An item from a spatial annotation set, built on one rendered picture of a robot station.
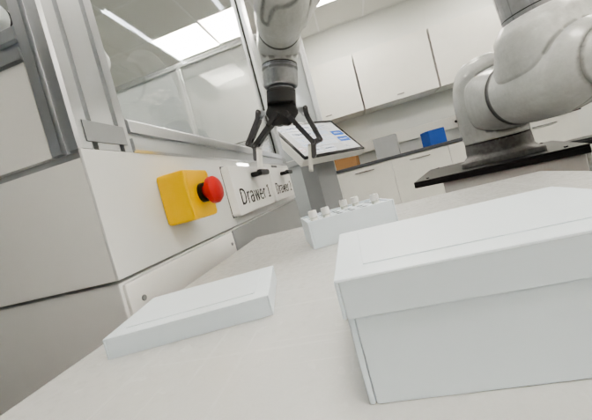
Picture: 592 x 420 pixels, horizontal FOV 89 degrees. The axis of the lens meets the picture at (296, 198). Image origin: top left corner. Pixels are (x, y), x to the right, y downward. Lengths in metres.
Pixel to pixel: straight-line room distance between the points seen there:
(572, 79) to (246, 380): 0.70
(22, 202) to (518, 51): 0.84
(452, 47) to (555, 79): 3.58
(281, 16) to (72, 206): 0.47
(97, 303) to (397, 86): 3.90
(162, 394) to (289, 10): 0.59
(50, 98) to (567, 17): 0.81
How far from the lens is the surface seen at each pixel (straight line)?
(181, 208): 0.44
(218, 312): 0.25
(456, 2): 4.92
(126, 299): 0.39
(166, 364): 0.24
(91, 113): 0.42
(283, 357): 0.19
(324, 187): 1.67
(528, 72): 0.78
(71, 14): 0.48
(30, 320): 0.48
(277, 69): 0.79
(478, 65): 0.94
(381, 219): 0.43
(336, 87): 4.06
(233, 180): 0.66
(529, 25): 0.79
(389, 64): 4.14
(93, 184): 0.38
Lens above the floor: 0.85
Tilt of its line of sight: 2 degrees down
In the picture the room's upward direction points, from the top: 15 degrees counter-clockwise
